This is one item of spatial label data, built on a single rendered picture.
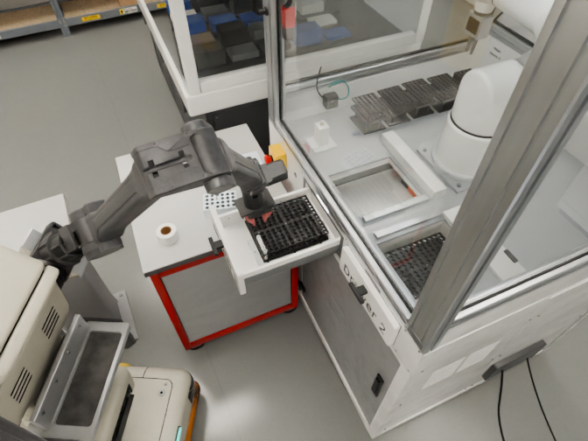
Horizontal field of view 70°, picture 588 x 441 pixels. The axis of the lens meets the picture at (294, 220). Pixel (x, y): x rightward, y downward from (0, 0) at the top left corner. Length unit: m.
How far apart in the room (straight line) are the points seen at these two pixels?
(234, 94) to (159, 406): 1.31
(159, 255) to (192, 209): 0.22
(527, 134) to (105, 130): 3.09
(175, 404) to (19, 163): 2.18
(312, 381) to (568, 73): 1.71
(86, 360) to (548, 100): 0.97
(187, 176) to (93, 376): 0.56
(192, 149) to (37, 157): 2.81
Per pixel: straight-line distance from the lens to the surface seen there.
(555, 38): 0.59
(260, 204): 1.15
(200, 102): 1.94
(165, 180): 0.63
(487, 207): 0.72
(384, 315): 1.17
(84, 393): 1.03
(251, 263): 1.33
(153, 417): 1.79
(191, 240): 1.52
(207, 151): 0.64
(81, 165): 3.19
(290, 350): 2.10
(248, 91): 1.98
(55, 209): 1.80
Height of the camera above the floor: 1.94
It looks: 50 degrees down
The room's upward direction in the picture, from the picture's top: straight up
